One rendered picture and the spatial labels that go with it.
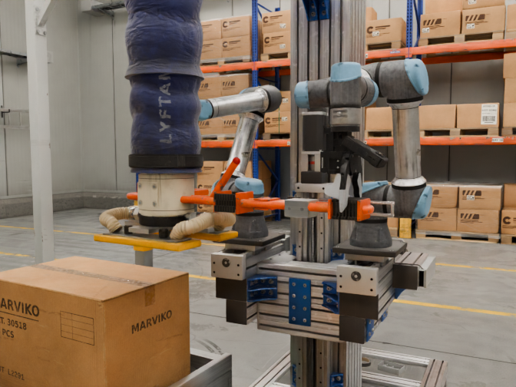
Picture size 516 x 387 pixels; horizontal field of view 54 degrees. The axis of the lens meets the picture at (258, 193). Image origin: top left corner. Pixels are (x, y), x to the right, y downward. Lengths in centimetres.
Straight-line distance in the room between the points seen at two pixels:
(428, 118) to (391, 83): 681
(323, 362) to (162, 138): 114
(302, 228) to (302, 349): 50
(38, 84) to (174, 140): 340
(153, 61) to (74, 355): 92
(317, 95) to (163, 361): 102
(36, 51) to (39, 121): 59
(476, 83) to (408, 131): 808
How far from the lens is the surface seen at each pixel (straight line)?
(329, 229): 202
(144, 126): 152
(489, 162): 973
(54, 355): 181
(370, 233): 184
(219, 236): 155
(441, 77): 988
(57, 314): 175
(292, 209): 132
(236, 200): 140
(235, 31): 977
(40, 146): 479
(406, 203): 179
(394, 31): 878
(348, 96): 126
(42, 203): 481
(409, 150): 176
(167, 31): 152
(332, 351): 221
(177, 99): 151
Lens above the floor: 137
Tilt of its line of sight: 5 degrees down
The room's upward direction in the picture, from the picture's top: straight up
